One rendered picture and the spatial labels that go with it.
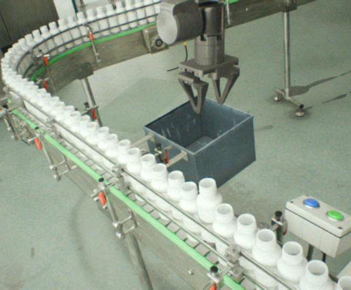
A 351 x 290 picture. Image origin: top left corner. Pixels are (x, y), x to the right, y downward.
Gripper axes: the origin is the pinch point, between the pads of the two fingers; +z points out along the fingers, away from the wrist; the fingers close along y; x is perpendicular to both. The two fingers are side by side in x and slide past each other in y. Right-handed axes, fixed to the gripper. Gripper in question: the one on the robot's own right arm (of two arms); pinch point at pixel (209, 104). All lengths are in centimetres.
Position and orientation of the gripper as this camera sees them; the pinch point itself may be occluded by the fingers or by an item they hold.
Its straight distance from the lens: 83.7
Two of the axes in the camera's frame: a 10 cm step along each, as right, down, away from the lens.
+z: 0.4, 8.8, 4.8
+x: 6.4, 3.5, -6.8
